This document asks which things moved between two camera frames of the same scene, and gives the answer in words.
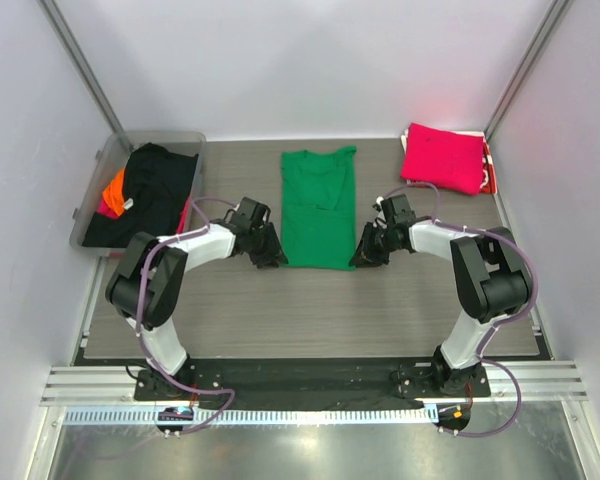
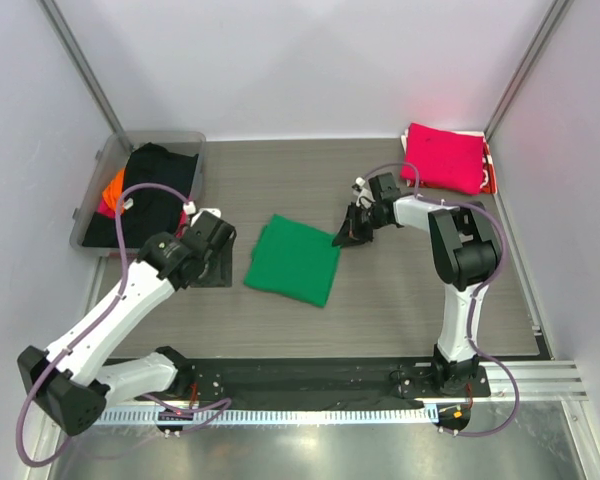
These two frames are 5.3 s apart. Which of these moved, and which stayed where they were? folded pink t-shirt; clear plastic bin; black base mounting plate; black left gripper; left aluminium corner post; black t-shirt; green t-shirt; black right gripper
Moved: black left gripper; green t-shirt; black right gripper
Stayed: black base mounting plate; left aluminium corner post; clear plastic bin; folded pink t-shirt; black t-shirt
